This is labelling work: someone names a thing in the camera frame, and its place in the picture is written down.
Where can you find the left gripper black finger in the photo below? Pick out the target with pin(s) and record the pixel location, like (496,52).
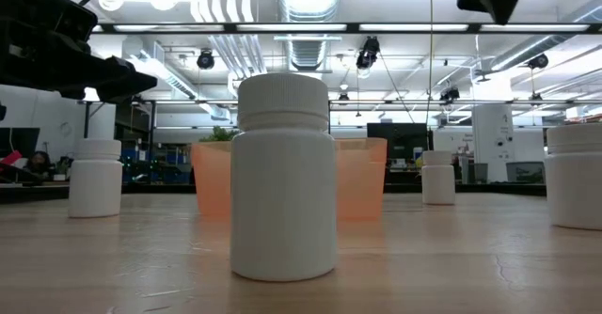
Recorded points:
(134,88)
(113,72)

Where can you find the translucent orange plastic basket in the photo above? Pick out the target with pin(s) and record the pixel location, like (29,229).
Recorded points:
(211,182)

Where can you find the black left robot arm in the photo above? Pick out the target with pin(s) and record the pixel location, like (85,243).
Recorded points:
(2,112)

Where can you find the black ceiling spotlight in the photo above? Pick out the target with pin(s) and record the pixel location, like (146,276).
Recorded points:
(205,60)
(450,94)
(369,48)
(538,61)

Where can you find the black monitor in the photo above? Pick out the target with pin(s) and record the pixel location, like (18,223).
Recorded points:
(21,137)
(397,140)

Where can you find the small green potted plant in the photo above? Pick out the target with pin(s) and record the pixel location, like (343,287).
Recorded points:
(221,134)

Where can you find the red pink object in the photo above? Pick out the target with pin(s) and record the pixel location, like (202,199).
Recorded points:
(10,159)

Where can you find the person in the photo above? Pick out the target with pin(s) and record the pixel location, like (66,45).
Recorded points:
(38,163)

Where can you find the grey bin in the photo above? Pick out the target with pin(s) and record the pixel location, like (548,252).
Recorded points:
(524,172)

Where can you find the black metal rack frame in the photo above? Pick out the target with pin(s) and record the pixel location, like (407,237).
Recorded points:
(152,135)

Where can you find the silver ventilation duct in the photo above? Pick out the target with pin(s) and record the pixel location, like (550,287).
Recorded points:
(308,51)

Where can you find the black aluminium table frame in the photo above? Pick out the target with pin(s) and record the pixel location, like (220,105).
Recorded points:
(494,189)

